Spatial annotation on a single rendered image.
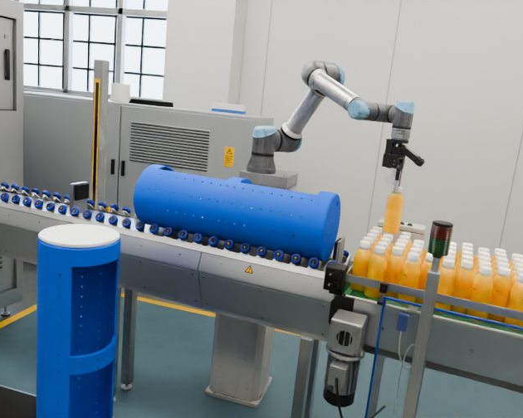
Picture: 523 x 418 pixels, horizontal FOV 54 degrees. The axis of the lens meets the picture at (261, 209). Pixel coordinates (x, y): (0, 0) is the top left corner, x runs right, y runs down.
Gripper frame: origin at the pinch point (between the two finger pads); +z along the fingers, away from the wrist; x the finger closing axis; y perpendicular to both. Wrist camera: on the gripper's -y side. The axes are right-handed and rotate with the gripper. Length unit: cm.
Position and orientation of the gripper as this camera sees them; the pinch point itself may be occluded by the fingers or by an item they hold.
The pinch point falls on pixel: (397, 188)
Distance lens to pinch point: 216.5
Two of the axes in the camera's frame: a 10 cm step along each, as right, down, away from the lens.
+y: -9.2, -1.7, 3.5
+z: -1.0, 9.7, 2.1
